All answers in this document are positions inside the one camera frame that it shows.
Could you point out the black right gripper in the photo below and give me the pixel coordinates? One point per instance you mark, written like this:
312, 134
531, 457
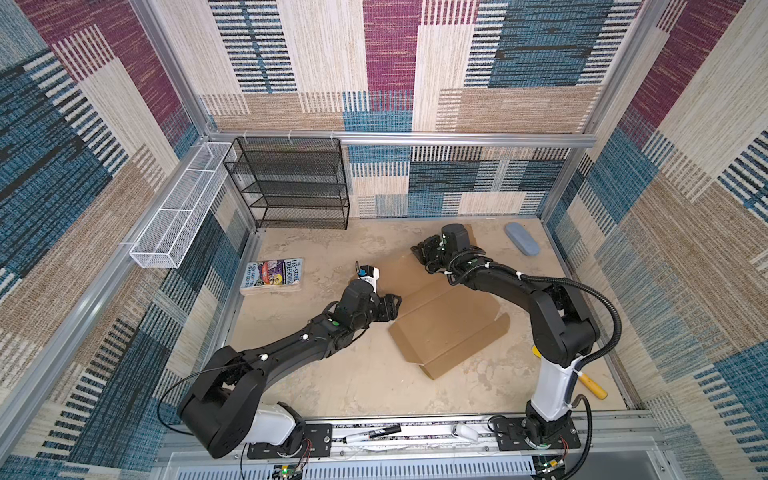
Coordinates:
421, 252

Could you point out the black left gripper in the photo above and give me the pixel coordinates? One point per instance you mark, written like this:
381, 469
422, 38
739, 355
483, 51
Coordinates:
386, 310

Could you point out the brown cardboard box sheet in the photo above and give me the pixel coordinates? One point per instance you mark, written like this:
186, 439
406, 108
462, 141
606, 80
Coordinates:
439, 326

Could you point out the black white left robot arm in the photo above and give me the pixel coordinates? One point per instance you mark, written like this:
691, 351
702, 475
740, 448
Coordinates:
223, 409

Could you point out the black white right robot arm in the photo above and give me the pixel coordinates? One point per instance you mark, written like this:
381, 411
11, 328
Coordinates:
562, 329

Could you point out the blue-grey glasses case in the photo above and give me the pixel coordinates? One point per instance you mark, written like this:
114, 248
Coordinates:
522, 239

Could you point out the colourful paperback book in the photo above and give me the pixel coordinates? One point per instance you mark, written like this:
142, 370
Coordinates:
268, 275

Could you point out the black white marker pen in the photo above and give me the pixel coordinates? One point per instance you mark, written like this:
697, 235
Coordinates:
373, 434

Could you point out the small white plastic piece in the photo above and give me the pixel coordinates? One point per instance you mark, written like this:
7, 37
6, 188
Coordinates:
465, 433

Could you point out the yellow toy shovel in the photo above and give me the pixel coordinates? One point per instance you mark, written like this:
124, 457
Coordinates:
593, 387

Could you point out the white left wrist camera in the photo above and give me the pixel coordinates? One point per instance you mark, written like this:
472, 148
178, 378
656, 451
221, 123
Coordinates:
368, 273

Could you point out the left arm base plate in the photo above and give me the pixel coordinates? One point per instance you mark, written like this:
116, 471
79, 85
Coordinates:
313, 439

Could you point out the black wire shelf rack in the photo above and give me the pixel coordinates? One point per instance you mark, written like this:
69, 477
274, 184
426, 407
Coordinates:
291, 182

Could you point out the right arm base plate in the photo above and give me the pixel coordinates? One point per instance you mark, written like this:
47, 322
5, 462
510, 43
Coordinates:
533, 433

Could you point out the white wire mesh basket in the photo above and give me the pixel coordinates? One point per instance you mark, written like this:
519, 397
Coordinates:
165, 241

